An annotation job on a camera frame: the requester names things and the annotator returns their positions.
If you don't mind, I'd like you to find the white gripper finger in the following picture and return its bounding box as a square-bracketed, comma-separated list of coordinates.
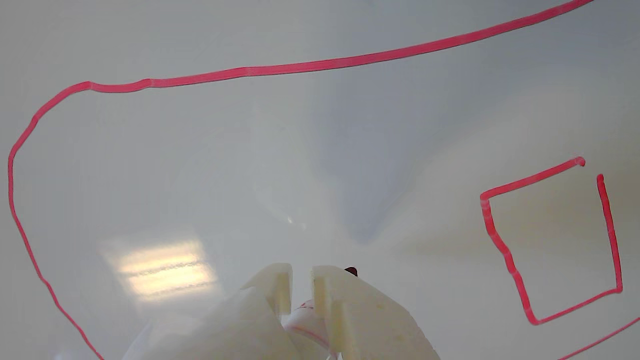
[310, 265, 442, 360]
[122, 263, 302, 360]

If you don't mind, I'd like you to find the red whiteboard marker pen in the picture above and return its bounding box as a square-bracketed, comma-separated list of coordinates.
[282, 266, 359, 360]

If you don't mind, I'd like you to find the white whiteboard with aluminium frame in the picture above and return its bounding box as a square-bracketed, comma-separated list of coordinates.
[0, 0, 640, 360]

